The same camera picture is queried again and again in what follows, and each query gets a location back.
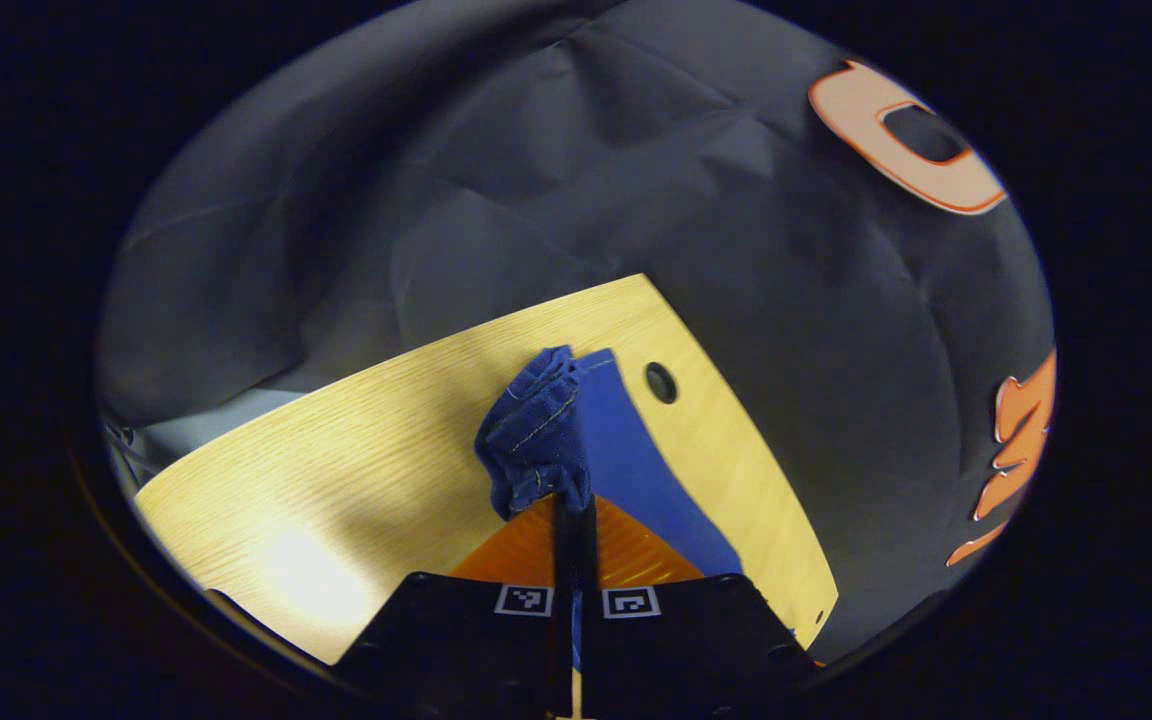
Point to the blue denim jeans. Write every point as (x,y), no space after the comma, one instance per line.
(536,430)

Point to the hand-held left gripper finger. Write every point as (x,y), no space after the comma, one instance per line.
(564,550)
(588,550)

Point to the black backdrop cloth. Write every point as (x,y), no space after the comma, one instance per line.
(536,180)

